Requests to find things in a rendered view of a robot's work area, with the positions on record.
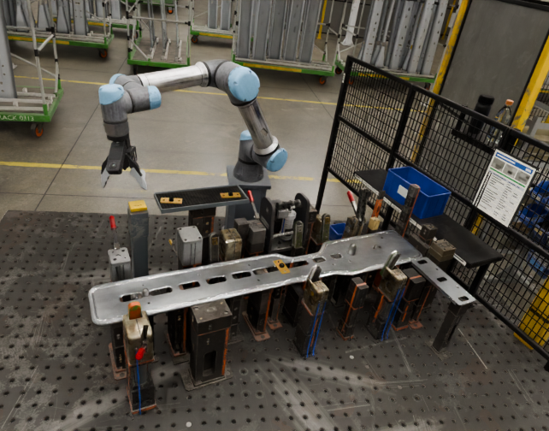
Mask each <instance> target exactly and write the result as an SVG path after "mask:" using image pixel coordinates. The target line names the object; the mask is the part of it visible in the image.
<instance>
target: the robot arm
mask: <svg viewBox="0 0 549 431"><path fill-rule="evenodd" d="M193 86H201V87H207V86H210V87H214V88H218V89H219V90H221V91H223V92H225V93H226V94H227V95H228V97H229V100H230V102H231V104H232V105H233V106H235V107H238V109H239V112H240V114H241V116H242V118H243V120H244V122H245V125H246V127H247V129H248V130H246V131H243V132H242V133H241V134H240V139H239V158H238V161H237V163H236V165H235V167H234V169H233V176H234V177H235V178H236V179H237V180H241V181H244V182H258V181H260V180H262V179H263V167H265V168H266V169H267V170H270V171H272V172H276V171H278V170H280V169H281V168H282V167H283V166H284V165H285V163H286V160H287V152H286V150H285V149H284V148H281V147H280V144H279V142H278V140H277V138H276V137H275V136H272V134H271V132H270V130H269V126H268V124H267V122H266V120H265V118H264V115H263V112H262V110H261V108H260V105H259V103H258V101H257V96H258V92H259V90H258V87H260V84H259V79H258V77H257V75H256V74H255V73H254V72H253V71H251V70H250V69H249V68H246V67H242V66H240V65H239V64H236V63H234V62H231V61H229V60H225V59H217V60H209V61H203V62H197V63H196V65H195V66H190V67H183V68H174V69H168V70H163V71H157V72H151V73H146V74H136V75H130V76H126V75H125V74H115V75H114V76H113V77H112V78H111V79H110V81H109V84H108V85H104V86H101V87H100V88H99V90H98V92H99V102H100V104H101V110H102V115H103V126H104V128H105V133H106V136H107V139H108V140H111V141H113V142H112V143H111V146H110V150H109V155H108V156H107V157H106V160H105V161H104V162H103V164H102V169H101V182H102V186H103V188H104V187H105V186H106V184H107V180H108V179H109V176H110V175H111V174H121V173H122V169H124V170H126V169H127V168H128V167H130V169H131V170H130V175H131V176H132V177H134V178H135V179H136V181H137V182H138V183H139V184H140V186H141V187H142V188H143V189H145V190H146V189H147V185H146V182H145V171H144V170H143V169H140V168H139V165H138V164H137V162H136V161H137V160H138V158H137V152H136V146H135V145H130V138H129V125H128V119H127V114H132V113H136V112H140V111H146V110H152V109H156V108H159V107H160V105H161V102H162V100H161V94H160V93H161V92H170V91H174V90H179V89H184V88H188V87H193ZM134 152H135V155H136V157H135V155H134ZM133 158H134V160H133Z"/></svg>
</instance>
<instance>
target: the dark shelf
mask: <svg viewBox="0 0 549 431"><path fill-rule="evenodd" d="M387 173H388V172H387V171H386V170H385V169H384V168H378V169H370V170H362V171H354V173H353V176H354V177H355V178H357V179H358V180H359V181H360V182H362V183H363V184H364V185H365V186H366V187H368V188H369V189H370V190H371V191H372V192H374V193H375V194H376V195H377V196H378V195H379V191H382V190H383V187H384V185H385V181H386V178H387ZM383 200H384V201H385V202H386V203H387V204H389V205H390V206H391V207H392V208H394V209H395V210H396V211H397V212H398V213H399V214H400V213H401V210H402V209H401V207H402V205H401V204H400V203H398V202H397V201H396V200H394V199H393V198H391V197H390V196H388V195H387V194H386V193H385V195H384V198H383ZM409 222H410V223H412V224H413V225H414V226H415V227H417V228H418V229H419V230H421V229H422V224H427V223H432V224H433V225H434V226H436V227H437V228H438V230H437V232H436V234H435V236H434V239H433V241H436V240H441V239H445V240H446V241H447V242H449V243H450V244H451V245H453V246H454V247H455V248H456V250H455V254H454V256H453V257H454V258H455V259H456V260H458V261H459V262H460V263H461V264H462V265H463V266H464V267H465V268H467V269H472V268H475V267H479V266H482V265H486V264H489V263H496V262H499V261H502V259H503V257H504V256H503V255H502V254H500V253H499V252H498V251H496V250H494V248H492V247H491V246H490V245H488V244H487V243H485V242H484V241H483V240H481V239H479V238H478V237H477V236H475V235H474V234H473V233H472V232H470V231H469V230H468V229H466V228H465V227H463V226H462V225H460V224H459V223H458V222H456V221H454V220H453V219H452V218H451V217H450V216H448V215H447V214H445V213H444V212H443V214H442V215H437V216H432V217H428V218H423V219H420V218H418V217H417V216H416V215H414V214H413V213H412V214H411V217H410V220H409Z"/></svg>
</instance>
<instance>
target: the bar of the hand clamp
mask: <svg viewBox="0 0 549 431"><path fill-rule="evenodd" d="M371 194H372V192H370V191H369V189H368V188H367V187H365V188H360V192H359V197H358V203H357V213H356V218H357V219H358V224H359V219H360V216H361V218H362V221H360V223H362V224H363V223H364V217H365V212H366V206H367V201H368V198H369V197H370V196H371ZM358 224H357V225H358Z"/></svg>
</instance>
